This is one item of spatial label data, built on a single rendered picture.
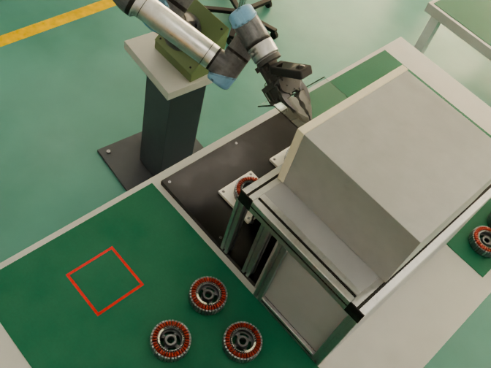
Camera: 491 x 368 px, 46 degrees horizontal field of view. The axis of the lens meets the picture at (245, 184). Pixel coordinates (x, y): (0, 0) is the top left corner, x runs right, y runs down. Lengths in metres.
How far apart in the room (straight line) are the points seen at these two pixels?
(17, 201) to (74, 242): 1.03
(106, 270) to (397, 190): 0.87
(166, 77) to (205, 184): 0.52
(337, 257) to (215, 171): 0.65
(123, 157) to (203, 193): 1.07
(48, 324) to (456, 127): 1.21
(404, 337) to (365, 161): 0.68
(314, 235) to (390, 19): 2.96
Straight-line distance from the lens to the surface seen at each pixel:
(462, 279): 2.08
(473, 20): 3.15
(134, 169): 2.86
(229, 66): 1.68
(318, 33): 3.91
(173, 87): 2.21
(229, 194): 1.89
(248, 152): 2.03
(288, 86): 1.57
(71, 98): 3.18
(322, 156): 1.38
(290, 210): 1.49
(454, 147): 1.55
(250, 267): 1.71
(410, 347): 1.87
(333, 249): 1.47
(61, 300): 1.72
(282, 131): 2.13
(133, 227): 1.82
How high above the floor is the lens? 2.31
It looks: 53 degrees down
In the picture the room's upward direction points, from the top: 19 degrees clockwise
